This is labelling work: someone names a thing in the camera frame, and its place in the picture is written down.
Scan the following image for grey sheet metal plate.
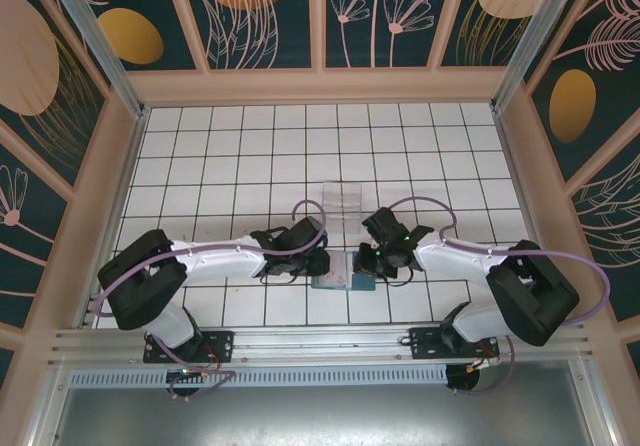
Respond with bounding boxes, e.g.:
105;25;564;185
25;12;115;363
29;385;616;446

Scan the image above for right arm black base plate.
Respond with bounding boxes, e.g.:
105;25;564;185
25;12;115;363
409;326;501;362

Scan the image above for teal leather card holder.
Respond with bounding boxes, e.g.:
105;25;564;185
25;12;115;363
311;249;377;293

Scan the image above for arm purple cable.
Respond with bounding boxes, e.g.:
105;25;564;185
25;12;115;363
387;195;612;397
92;198;330;402

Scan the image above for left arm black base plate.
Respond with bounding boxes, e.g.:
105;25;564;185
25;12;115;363
143;330;236;365

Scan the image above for clear acrylic card stand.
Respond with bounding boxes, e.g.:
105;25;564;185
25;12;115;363
321;180;366;233

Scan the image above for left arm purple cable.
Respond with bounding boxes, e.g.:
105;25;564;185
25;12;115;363
92;198;330;402

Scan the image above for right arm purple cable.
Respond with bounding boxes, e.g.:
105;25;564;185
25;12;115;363
387;195;612;397

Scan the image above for aluminium mounting rail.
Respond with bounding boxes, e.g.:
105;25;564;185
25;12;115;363
47;319;600;367

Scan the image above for pink floral card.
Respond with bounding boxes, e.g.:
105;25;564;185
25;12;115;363
314;251;357;290

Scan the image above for grey slotted cable duct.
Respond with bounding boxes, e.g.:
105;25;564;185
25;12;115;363
67;365;449;388

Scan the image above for aluminium frame post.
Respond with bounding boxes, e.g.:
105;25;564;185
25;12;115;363
39;0;150;118
491;0;569;113

